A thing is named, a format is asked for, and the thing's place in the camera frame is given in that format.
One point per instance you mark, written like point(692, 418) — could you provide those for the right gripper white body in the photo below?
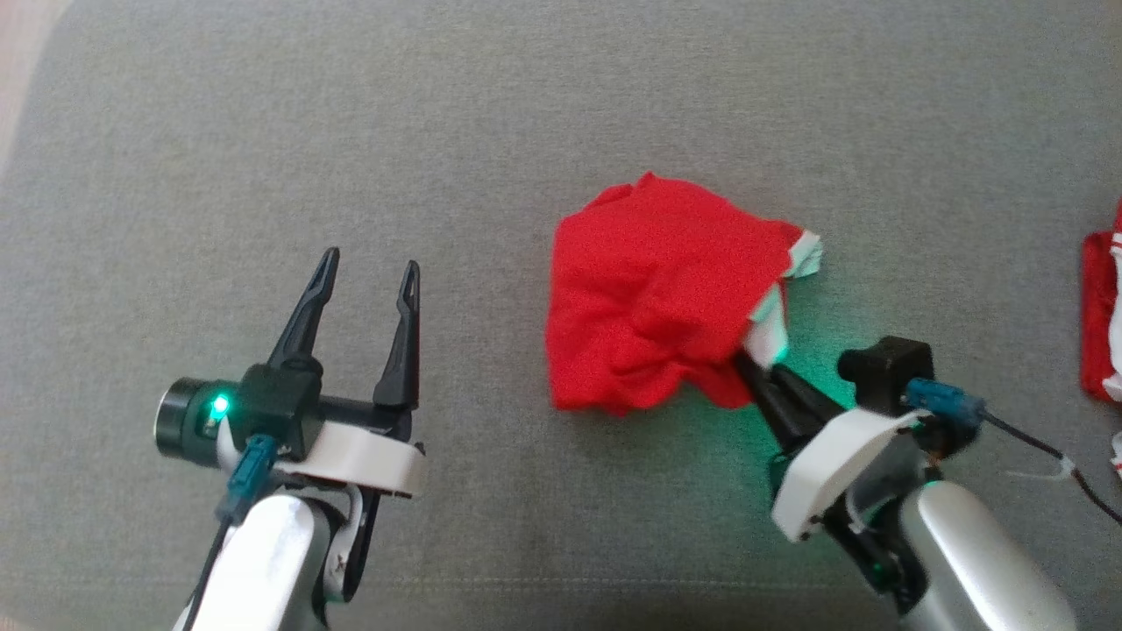
point(833, 464)

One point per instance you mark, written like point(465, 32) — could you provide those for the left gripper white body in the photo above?
point(368, 460)

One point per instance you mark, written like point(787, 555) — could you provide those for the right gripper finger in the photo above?
point(811, 399)
point(780, 407)

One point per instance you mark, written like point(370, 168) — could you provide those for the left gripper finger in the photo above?
point(307, 315)
point(403, 342)

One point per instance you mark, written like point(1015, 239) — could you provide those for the red garment white trim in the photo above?
point(649, 289)

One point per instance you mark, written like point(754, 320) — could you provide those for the red shirt white striped sleeves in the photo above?
point(1097, 307)

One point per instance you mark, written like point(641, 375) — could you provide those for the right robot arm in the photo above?
point(973, 561)

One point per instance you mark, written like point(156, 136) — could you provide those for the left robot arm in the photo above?
point(263, 570)

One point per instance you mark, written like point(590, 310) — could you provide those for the grey fabric sofa seat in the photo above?
point(438, 131)

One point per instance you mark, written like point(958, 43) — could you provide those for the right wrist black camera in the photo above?
point(885, 372)

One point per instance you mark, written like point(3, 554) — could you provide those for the wrist black camera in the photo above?
point(885, 372)
point(280, 407)

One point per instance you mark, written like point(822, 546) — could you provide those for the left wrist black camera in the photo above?
point(280, 407)

